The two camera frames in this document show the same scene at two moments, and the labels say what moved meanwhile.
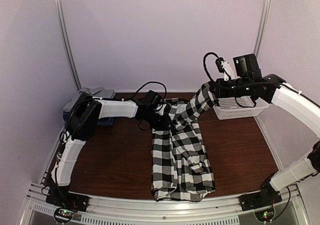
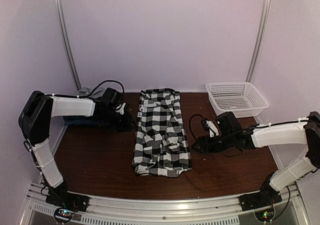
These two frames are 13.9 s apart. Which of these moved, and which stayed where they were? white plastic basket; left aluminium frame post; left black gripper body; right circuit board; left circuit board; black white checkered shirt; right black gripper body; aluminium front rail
Moved: black white checkered shirt; right black gripper body; left black gripper body
Stayed: aluminium front rail; left circuit board; white plastic basket; right circuit board; left aluminium frame post
